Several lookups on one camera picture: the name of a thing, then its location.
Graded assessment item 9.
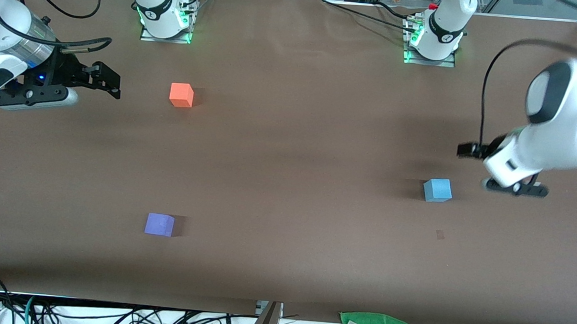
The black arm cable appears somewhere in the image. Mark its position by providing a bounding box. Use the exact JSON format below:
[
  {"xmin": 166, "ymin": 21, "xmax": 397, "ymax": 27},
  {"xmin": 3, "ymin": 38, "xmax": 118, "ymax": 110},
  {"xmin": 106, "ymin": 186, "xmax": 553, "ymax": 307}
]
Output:
[
  {"xmin": 478, "ymin": 35, "xmax": 577, "ymax": 153},
  {"xmin": 0, "ymin": 0, "xmax": 115, "ymax": 54}
]

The orange foam block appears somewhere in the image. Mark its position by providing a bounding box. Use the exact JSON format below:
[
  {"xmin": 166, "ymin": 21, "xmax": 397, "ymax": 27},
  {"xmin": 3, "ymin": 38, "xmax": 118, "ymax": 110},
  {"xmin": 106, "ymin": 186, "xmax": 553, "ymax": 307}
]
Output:
[{"xmin": 168, "ymin": 82, "xmax": 195, "ymax": 109}]

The teal cable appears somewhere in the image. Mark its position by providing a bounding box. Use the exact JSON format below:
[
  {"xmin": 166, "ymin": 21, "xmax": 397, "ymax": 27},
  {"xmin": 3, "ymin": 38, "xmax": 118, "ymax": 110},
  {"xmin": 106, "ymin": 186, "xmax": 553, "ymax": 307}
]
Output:
[{"xmin": 24, "ymin": 295, "xmax": 40, "ymax": 324}]

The purple foam block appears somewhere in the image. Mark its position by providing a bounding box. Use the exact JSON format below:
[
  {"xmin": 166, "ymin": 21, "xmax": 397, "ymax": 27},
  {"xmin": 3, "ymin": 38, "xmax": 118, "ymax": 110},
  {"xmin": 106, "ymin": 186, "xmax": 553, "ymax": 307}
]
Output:
[{"xmin": 144, "ymin": 212, "xmax": 176, "ymax": 238}]

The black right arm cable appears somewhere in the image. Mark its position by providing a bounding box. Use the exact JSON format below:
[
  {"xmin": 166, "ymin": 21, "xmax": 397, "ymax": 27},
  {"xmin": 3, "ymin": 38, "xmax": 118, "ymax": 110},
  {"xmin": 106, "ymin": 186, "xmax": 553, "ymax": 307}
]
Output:
[{"xmin": 0, "ymin": 0, "xmax": 115, "ymax": 54}]

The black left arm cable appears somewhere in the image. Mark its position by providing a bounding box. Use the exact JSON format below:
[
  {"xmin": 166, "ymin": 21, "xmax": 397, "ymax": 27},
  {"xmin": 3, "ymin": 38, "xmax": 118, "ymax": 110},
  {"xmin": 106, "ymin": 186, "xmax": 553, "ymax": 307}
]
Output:
[{"xmin": 478, "ymin": 35, "xmax": 577, "ymax": 153}]

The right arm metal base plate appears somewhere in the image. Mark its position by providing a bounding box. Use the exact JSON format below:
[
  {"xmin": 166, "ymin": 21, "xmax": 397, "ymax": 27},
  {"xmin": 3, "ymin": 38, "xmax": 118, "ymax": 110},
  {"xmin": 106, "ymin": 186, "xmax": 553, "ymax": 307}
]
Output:
[{"xmin": 139, "ymin": 0, "xmax": 195, "ymax": 45}]

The short black table cable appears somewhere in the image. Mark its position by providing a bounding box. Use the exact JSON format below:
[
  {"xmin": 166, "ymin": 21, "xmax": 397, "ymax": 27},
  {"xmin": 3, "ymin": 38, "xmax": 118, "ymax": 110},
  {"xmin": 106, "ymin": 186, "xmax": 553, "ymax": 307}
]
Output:
[{"xmin": 372, "ymin": 1, "xmax": 422, "ymax": 19}]

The blue foam block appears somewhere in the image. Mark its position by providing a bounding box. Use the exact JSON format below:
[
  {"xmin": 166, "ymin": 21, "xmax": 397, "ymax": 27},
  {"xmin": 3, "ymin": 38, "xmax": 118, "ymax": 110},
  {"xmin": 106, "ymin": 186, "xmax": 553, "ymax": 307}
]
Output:
[{"xmin": 422, "ymin": 178, "xmax": 454, "ymax": 204}]

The long black table cable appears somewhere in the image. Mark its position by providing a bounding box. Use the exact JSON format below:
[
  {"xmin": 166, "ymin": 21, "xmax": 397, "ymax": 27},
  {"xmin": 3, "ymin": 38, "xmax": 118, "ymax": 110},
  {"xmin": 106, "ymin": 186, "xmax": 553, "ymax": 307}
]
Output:
[{"xmin": 319, "ymin": 0, "xmax": 413, "ymax": 29}]

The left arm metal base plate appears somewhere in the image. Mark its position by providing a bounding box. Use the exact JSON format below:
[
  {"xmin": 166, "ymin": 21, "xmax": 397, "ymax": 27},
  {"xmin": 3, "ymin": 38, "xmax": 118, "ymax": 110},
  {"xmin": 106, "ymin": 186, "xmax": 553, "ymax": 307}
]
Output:
[{"xmin": 403, "ymin": 16, "xmax": 459, "ymax": 69}]

